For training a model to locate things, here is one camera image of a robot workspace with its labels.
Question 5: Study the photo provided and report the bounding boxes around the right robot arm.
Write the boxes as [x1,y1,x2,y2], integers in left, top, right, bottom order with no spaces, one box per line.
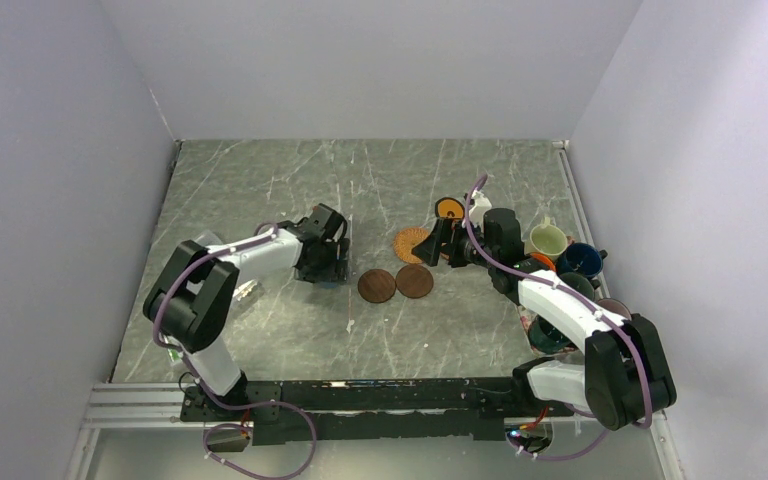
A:
[412,208,677,431]

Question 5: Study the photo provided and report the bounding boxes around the woven orange coaster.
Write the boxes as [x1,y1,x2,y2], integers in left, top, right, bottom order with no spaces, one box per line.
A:
[392,227,430,264]

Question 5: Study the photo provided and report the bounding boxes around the dark teal mug lower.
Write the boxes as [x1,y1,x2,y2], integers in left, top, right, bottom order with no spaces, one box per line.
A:
[526,316,577,355]

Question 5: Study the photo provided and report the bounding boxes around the dark wooden coaster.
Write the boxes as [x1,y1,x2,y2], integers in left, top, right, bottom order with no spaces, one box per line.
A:
[395,264,434,299]
[357,269,396,304]

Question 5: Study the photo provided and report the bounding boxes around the dark green mug upper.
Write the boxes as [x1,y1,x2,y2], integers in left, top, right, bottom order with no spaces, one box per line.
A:
[559,272,601,301]

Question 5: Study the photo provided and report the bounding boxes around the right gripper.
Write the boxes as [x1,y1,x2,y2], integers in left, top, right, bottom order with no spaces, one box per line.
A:
[412,217,498,269]

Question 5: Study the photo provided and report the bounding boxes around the cream green mug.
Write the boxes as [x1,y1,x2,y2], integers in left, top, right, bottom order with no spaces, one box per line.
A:
[525,216,570,261]

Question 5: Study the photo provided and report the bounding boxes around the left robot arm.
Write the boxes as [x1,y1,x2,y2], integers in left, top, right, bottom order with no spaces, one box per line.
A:
[143,203,351,420]

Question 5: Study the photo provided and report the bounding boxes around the clear plastic screw box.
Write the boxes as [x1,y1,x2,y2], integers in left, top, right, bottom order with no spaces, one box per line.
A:
[194,230,263,310]

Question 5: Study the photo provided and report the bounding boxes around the pink mauve mug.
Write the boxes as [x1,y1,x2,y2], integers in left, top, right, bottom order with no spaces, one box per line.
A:
[597,298,639,323]

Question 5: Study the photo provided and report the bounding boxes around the orange black cup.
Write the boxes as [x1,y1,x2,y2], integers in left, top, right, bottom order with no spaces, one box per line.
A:
[434,197,465,220]

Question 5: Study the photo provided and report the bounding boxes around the green label plastic box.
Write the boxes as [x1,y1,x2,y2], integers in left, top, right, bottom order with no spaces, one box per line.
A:
[166,349,182,368]

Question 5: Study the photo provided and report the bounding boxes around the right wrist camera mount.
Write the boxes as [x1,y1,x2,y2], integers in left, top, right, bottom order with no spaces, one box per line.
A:
[468,191,493,230]

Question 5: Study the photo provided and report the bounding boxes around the navy blue mug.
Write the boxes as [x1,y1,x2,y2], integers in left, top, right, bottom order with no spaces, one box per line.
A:
[555,242,608,279]

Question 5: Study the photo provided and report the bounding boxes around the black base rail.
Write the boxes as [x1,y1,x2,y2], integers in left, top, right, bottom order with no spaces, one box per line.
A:
[179,377,572,446]

